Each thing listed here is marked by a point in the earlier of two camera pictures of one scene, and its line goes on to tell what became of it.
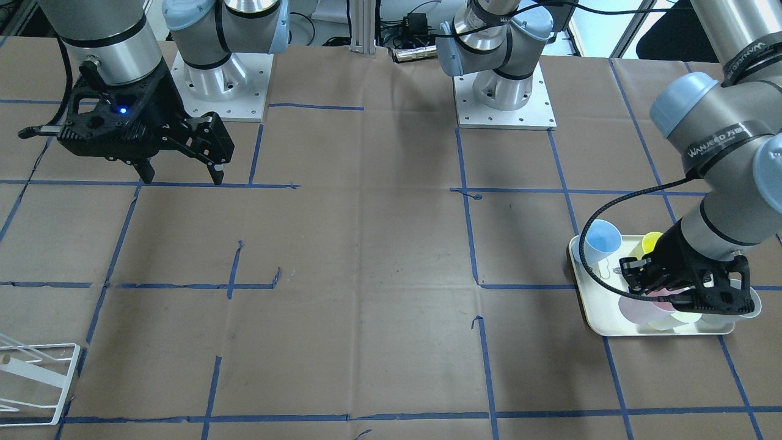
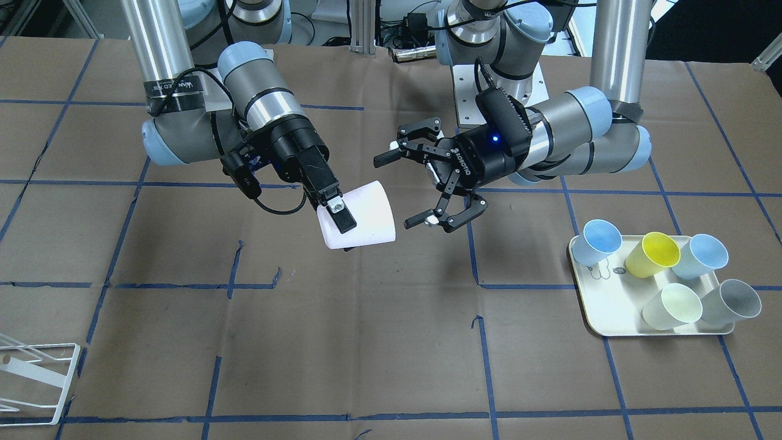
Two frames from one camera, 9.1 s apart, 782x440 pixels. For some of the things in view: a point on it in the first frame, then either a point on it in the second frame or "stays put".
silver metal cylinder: [423, 52] stays put
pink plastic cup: [644, 311] -> [371, 208]
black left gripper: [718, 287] -> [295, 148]
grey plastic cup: [723, 318] stays put
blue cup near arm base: [602, 238] stays put
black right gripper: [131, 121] -> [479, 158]
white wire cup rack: [35, 372] stays put
